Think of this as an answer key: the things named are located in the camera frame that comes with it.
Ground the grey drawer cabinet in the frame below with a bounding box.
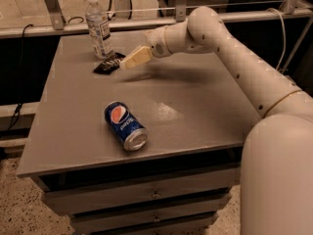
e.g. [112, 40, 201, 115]
[17, 35, 258, 235]

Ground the blue pepsi can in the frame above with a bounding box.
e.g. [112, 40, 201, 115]
[104, 101, 148, 151]

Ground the black cable on left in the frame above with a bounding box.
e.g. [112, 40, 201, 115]
[7, 23, 35, 131]

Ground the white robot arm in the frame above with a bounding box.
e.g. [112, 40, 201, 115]
[121, 7, 313, 235]

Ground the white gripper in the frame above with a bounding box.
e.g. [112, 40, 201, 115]
[119, 26, 171, 70]

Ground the metal railing frame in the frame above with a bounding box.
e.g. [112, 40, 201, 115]
[0, 8, 313, 39]

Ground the clear plastic water bottle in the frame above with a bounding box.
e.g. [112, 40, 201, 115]
[85, 0, 113, 60]

